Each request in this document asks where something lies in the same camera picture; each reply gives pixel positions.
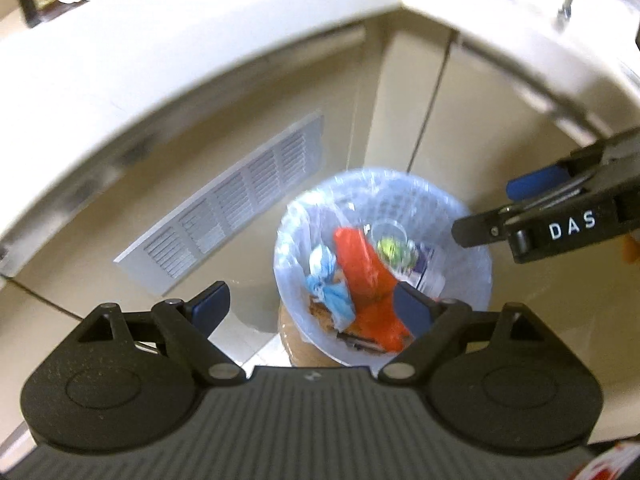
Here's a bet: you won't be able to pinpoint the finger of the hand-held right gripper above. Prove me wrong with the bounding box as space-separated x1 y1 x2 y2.
506 130 640 202
451 205 526 249

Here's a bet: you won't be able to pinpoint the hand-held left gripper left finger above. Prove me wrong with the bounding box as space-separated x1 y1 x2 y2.
75 281 246 386

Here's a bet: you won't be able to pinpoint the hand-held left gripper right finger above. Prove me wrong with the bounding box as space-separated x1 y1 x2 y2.
377 282 551 386

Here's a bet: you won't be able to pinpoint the small purple white container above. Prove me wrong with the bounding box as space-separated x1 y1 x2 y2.
410 242 447 296

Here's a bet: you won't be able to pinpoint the blue mesh trash bin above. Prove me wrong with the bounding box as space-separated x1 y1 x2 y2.
273 169 494 367

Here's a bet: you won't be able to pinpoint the green wrapper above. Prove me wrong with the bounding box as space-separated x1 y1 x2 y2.
377 237 416 271

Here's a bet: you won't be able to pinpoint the orange plastic bag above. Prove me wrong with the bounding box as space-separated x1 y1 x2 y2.
332 227 409 354

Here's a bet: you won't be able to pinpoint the clear plastic cup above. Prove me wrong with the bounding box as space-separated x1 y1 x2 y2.
370 220 419 274

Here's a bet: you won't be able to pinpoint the blue wrapper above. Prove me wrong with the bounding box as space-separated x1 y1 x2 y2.
307 244 359 326

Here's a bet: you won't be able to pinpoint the beige snack pieces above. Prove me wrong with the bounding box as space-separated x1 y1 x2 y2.
307 296 347 334

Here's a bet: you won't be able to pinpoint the grey cabinet vent grille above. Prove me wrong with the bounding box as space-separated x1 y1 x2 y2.
113 113 326 296

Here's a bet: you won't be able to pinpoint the red white printed clothing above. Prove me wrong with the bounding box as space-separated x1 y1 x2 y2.
570 442 640 480

